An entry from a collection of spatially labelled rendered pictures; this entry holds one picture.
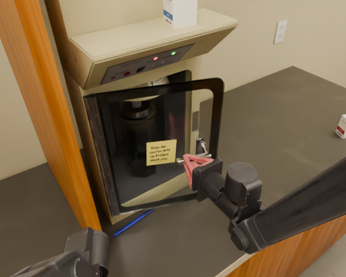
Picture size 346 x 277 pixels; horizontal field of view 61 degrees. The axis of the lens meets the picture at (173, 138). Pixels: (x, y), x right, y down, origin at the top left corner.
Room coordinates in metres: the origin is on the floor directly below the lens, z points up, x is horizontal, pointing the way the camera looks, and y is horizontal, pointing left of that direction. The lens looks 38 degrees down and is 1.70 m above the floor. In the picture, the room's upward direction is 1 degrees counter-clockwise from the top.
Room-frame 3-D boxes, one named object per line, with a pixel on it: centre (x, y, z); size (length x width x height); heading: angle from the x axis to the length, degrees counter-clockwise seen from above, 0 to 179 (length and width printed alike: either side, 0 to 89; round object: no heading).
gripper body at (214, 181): (0.45, -0.09, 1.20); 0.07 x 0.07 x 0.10; 33
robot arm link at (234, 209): (0.40, -0.13, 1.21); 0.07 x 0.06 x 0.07; 33
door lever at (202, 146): (0.56, -0.05, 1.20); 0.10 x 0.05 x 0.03; 104
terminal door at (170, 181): (0.57, 0.03, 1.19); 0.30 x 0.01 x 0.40; 104
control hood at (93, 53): (0.58, 0.02, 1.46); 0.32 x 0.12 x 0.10; 124
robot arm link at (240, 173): (0.37, -0.14, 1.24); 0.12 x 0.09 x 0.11; 25
